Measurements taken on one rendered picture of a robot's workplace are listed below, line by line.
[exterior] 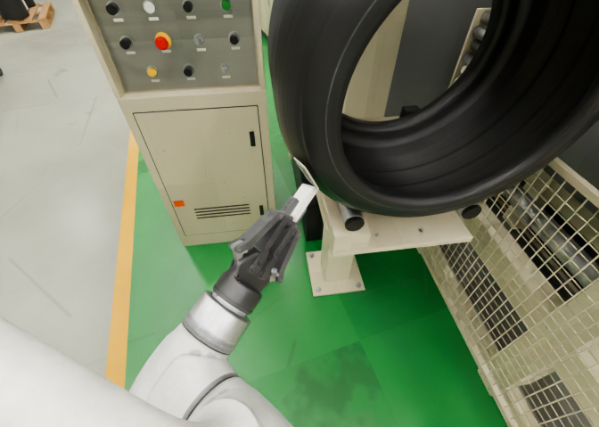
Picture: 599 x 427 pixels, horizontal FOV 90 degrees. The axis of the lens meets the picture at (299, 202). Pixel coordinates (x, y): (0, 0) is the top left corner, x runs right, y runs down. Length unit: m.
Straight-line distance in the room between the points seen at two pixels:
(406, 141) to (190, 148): 0.89
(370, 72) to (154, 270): 1.46
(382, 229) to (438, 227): 0.15
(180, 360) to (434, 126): 0.79
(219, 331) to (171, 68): 1.01
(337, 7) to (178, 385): 0.51
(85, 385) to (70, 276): 1.75
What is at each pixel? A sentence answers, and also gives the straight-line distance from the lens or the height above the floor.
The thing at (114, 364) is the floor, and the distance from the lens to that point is 1.68.
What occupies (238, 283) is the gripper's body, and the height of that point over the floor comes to 1.00.
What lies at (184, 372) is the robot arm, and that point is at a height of 0.97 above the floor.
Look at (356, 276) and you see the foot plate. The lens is 1.66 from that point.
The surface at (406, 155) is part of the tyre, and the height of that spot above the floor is 0.92.
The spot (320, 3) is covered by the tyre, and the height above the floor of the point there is 1.33.
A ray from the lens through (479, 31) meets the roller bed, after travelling 1.11.
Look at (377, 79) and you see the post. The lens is 0.92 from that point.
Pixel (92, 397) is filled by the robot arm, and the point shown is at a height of 1.15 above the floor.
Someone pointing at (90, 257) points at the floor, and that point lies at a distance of 2.08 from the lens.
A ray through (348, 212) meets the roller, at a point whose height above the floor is 0.92.
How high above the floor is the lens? 1.41
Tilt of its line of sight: 45 degrees down
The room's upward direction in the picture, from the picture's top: straight up
